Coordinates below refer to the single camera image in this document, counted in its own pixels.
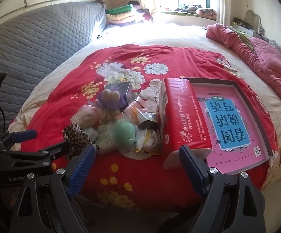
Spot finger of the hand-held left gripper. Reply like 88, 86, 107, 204
0, 129, 38, 151
1, 141, 71, 168

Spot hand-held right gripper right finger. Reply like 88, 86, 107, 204
178, 145, 267, 233

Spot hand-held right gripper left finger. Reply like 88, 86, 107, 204
10, 145, 97, 233

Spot leopard print cloth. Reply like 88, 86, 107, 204
63, 123, 101, 161

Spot pale green tissue packet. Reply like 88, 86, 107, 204
82, 127, 99, 144

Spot clear bag with cream puff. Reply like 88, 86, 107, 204
70, 104, 104, 128

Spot beige plush toy purple bow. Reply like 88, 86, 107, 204
99, 109, 123, 125

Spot cream bunny plush purple dress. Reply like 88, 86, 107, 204
96, 89, 129, 112

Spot pink pouch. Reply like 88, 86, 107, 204
125, 97, 146, 117

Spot grey cardboard box tray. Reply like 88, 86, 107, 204
184, 78, 274, 175

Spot red tissue pack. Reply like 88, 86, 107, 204
158, 78, 214, 170

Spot dark purple box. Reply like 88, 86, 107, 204
105, 82, 132, 105

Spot grey quilted headboard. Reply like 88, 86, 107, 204
0, 2, 107, 136

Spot red floral blanket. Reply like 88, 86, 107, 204
20, 44, 280, 210

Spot pink quilt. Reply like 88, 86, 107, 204
206, 23, 281, 113

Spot bed with cream sheet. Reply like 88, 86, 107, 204
7, 22, 281, 199

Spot green cloth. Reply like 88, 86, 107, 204
233, 27, 255, 51

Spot stack of folded blankets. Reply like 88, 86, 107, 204
105, 1, 153, 26

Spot black storage box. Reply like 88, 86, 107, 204
233, 17, 252, 28

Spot green sill mat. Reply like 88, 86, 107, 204
161, 10, 216, 20

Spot patterned cushion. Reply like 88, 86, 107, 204
195, 8, 216, 18

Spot dark clothes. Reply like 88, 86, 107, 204
172, 4, 204, 12

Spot heart-shaped mirror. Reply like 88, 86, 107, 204
245, 10, 264, 33

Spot black cable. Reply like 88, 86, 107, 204
0, 102, 7, 133

